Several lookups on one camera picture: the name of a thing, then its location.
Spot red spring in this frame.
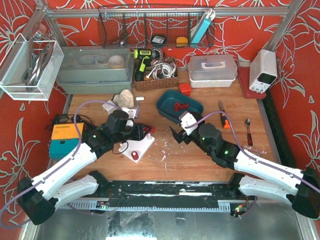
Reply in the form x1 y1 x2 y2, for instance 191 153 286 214
143 126 156 133
173 102 181 112
131 151 140 161
179 103 190 110

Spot white peg base plate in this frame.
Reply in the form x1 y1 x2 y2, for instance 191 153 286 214
118 133 155 163

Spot beige work glove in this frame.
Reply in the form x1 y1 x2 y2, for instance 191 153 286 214
112 89 134 109

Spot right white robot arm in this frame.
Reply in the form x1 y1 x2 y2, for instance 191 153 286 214
171 123 320 219

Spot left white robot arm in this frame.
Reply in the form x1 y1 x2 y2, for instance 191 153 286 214
17 110 152 225

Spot teal plastic tray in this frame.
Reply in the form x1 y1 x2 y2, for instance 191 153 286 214
156 90 204 124

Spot red cube block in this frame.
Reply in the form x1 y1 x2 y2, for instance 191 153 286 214
178 83 192 97

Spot woven wicker basket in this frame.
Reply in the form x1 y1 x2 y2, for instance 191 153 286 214
132 69 179 91

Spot grey plastic storage box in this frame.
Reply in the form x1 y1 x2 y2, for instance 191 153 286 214
56 46 134 95

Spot orange electronic box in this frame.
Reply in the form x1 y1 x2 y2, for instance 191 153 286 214
51 123 79 140

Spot red mat under supply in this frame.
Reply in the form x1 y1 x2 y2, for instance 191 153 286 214
237 66 267 100

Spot teal electronic box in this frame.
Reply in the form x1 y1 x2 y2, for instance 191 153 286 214
49 138 79 159

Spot black round tape case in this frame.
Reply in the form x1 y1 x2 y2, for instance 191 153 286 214
150 34 167 48

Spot white power supply unit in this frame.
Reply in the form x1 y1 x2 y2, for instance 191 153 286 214
249 49 277 94

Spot teal white book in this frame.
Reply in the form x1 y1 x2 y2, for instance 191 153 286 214
190 8 216 48

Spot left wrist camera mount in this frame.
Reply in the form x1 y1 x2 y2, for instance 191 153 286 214
121 107 139 119

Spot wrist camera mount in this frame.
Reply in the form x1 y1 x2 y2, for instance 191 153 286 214
178 111 202 136
121 107 139 119

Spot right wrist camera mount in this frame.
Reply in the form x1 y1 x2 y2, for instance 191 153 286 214
178 111 202 136

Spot black rubber o-ring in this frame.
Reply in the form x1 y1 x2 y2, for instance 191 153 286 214
111 141 129 155

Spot small white metal bracket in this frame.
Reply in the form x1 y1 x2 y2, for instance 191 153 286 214
135 96 145 109

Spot orange handled screwdriver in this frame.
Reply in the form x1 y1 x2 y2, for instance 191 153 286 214
218 100 230 130

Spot red handled ratchet wrench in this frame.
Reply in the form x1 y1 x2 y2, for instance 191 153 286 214
245 118 253 146

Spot coiled white cables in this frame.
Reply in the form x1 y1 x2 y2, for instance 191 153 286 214
146 62 178 80

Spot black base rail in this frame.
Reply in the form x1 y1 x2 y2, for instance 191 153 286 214
77 179 258 213

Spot white plastic handled case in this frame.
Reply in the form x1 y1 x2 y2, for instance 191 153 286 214
188 54 238 88

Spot green black cordless drill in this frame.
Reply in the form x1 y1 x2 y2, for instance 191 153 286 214
133 48 160 82

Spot black wire hanging basket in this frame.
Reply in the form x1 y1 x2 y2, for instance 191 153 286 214
97 5 216 49

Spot clear acrylic wall bin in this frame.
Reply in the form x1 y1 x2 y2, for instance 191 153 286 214
0 34 64 101

